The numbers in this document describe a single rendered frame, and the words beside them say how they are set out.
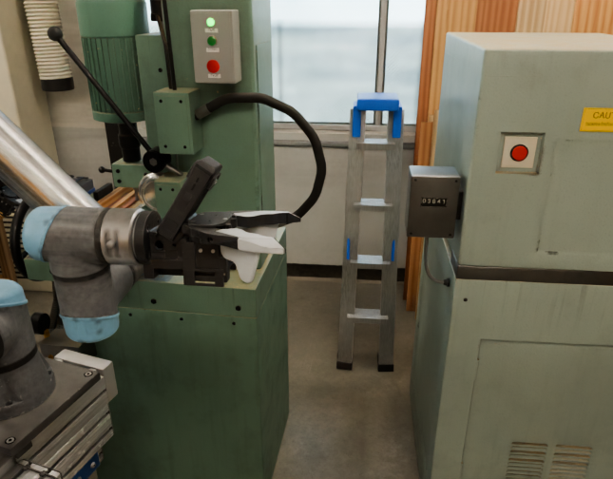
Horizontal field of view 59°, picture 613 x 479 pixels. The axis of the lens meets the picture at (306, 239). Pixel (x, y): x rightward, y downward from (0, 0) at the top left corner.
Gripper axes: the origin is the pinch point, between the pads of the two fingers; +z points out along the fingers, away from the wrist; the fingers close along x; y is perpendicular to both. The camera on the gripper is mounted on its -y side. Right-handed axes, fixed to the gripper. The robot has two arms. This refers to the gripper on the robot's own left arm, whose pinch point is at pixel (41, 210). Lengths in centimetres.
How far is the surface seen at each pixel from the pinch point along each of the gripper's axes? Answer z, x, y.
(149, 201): 37, 24, -37
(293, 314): 103, -85, 39
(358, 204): 95, -51, -42
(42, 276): 24, 43, -14
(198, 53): 33, 28, -80
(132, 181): 27.4, 14.0, -34.8
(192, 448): 83, 32, 27
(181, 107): 35, 30, -67
